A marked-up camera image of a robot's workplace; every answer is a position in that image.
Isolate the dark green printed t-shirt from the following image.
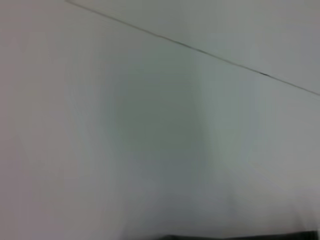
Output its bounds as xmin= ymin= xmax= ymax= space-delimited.
xmin=154 ymin=231 xmax=318 ymax=240

